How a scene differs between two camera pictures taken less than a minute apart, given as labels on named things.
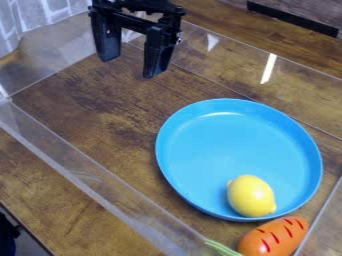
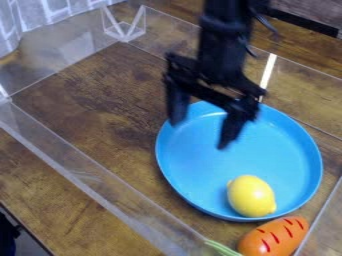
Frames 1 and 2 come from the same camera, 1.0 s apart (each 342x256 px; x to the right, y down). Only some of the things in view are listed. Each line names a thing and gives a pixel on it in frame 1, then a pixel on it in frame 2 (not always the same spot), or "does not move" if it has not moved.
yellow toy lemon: (251, 196) does not move
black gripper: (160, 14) → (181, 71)
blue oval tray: (225, 137) does not move
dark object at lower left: (9, 232) does not move
